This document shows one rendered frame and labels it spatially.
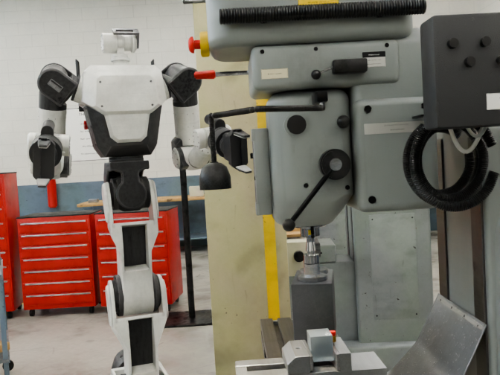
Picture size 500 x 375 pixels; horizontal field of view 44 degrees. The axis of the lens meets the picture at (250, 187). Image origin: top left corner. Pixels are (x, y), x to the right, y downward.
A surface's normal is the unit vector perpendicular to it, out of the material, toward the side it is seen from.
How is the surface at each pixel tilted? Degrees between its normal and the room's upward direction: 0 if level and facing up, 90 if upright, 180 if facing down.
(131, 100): 90
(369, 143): 90
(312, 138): 90
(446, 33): 90
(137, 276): 99
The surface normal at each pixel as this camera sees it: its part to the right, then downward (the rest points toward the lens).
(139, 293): 0.33, -0.04
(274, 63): 0.04, 0.05
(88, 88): -0.43, -0.01
